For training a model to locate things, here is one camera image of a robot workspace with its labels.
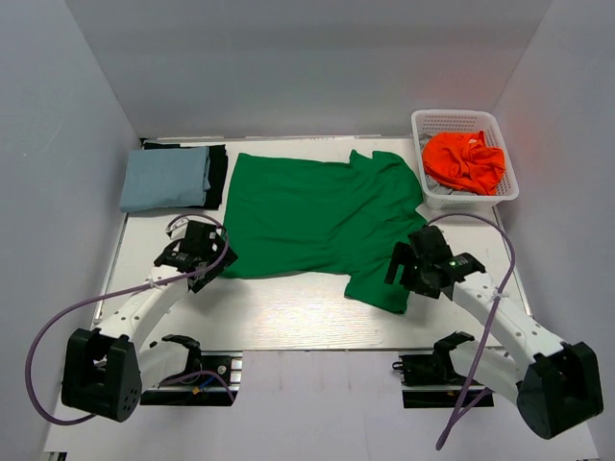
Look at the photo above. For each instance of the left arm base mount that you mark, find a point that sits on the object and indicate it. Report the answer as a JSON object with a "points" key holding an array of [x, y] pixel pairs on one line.
{"points": [[217, 385]]}

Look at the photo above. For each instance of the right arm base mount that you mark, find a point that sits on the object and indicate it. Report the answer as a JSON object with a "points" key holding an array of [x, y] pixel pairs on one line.
{"points": [[428, 378]]}

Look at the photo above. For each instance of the orange t shirt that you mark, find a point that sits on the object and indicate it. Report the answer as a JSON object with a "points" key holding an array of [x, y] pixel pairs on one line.
{"points": [[464, 161]]}

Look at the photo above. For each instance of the green t shirt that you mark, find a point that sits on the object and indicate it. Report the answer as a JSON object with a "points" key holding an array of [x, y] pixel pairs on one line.
{"points": [[287, 216]]}

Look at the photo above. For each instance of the folded black t shirt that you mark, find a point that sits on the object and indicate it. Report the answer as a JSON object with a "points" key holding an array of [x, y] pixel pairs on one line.
{"points": [[218, 169]]}

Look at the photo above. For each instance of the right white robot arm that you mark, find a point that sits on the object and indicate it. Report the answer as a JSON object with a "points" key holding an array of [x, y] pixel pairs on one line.
{"points": [[554, 385]]}

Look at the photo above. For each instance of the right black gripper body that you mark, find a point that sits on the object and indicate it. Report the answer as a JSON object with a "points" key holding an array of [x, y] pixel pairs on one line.
{"points": [[417, 279]]}

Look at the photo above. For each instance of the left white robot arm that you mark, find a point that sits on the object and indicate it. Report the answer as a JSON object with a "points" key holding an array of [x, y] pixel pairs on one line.
{"points": [[109, 367]]}

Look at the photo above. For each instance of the folded light blue t shirt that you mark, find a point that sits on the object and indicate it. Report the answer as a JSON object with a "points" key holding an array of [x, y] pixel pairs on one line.
{"points": [[165, 178]]}

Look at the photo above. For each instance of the grey garment in basket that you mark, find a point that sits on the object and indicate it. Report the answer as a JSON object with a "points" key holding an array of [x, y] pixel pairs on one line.
{"points": [[433, 185]]}

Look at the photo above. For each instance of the white plastic basket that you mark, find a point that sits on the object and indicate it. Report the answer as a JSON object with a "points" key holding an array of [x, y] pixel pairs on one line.
{"points": [[435, 121]]}

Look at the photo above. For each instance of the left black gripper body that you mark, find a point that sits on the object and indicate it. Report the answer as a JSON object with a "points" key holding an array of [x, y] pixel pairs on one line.
{"points": [[214, 256]]}

